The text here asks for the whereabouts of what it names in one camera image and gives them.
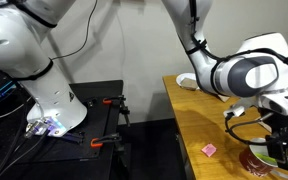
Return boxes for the green pen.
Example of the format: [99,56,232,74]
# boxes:
[255,152,288,170]

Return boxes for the red mug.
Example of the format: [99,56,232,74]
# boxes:
[238,137,279,178]

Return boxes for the pink sticky note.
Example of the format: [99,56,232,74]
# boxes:
[201,143,218,158]

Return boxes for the brown paper napkin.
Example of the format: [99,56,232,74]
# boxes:
[216,93,232,103]
[180,79,200,91]

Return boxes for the orange black clamp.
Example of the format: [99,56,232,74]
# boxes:
[90,132,124,150]
[102,94,132,127]

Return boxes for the black mounting board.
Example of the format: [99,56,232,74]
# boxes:
[0,79,132,180]

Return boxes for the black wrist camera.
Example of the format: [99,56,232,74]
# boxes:
[265,133,286,158]

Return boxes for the white cable plug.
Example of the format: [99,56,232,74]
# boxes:
[223,104,246,118]

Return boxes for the thin black wall cable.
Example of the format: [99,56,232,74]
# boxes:
[50,0,99,62]

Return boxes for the black base cables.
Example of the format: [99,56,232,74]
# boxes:
[0,113,49,180]

